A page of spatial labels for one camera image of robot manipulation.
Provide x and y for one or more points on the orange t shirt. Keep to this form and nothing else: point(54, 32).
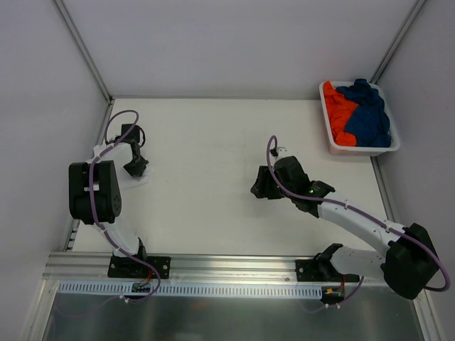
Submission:
point(339, 111)

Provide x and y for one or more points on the white slotted cable duct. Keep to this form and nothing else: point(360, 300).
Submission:
point(106, 288)

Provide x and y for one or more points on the right aluminium frame post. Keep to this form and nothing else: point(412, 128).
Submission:
point(398, 39)

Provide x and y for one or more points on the aluminium frame post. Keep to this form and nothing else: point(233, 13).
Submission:
point(398, 39)
point(81, 47)

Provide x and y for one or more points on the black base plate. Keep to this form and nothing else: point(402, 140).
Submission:
point(315, 270)
point(124, 267)

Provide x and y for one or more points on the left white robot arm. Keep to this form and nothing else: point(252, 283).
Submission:
point(96, 185)

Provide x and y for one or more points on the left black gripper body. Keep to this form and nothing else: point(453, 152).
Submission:
point(135, 167)

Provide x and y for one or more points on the left aluminium frame post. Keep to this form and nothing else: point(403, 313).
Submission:
point(81, 47)

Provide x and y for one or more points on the white t shirt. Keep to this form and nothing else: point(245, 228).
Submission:
point(127, 181)

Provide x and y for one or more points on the white plastic basket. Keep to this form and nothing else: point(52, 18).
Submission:
point(337, 150)

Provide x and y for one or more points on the aluminium mounting rail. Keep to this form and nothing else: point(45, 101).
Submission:
point(184, 268)

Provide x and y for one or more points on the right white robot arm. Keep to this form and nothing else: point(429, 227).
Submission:
point(404, 257)

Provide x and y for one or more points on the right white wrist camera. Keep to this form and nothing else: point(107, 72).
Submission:
point(279, 152)

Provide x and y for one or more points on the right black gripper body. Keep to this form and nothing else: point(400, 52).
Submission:
point(267, 182)

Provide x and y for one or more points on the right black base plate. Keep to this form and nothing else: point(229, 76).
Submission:
point(315, 270)

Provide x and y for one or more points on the blue t shirt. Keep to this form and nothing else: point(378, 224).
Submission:
point(369, 122)

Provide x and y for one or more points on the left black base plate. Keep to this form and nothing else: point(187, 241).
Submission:
point(124, 267)

